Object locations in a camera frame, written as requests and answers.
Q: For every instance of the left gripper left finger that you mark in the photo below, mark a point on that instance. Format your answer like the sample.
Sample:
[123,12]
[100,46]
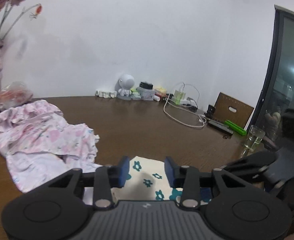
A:
[106,178]

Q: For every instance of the black small device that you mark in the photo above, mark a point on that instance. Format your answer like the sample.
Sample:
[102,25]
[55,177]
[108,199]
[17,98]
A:
[146,85]

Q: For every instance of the white astronaut figurine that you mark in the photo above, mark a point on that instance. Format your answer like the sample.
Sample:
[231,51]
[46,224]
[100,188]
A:
[126,82]

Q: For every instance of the green charger block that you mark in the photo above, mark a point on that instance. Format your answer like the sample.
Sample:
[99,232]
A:
[178,96]

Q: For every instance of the black phone stand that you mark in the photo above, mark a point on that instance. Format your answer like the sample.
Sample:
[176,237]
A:
[210,111]

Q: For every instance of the white power strip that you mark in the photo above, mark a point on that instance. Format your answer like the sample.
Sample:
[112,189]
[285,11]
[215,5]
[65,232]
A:
[106,94]

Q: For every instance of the black flat device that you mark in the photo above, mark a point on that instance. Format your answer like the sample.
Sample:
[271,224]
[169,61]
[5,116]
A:
[220,127]

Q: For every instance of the glass of water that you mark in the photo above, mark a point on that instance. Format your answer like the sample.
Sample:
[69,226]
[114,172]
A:
[254,138]

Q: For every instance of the plastic snack bag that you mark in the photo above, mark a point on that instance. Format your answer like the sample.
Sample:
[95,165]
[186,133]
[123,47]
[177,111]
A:
[14,95]

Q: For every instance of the cream green-flower garment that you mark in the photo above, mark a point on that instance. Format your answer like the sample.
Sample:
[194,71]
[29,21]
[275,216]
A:
[146,180]

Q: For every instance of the pink floral garment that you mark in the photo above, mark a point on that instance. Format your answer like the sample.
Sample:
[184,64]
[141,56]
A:
[38,144]

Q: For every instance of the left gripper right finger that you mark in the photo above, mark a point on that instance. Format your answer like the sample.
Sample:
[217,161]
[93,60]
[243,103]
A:
[188,179]

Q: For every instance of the green bar object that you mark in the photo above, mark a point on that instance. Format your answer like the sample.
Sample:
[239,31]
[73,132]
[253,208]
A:
[235,128]

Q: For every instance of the brown wooden chair back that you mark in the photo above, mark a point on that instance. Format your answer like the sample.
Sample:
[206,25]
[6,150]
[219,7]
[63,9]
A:
[229,108]

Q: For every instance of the white tin box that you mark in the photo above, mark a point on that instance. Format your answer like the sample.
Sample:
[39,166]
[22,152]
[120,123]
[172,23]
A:
[146,94]

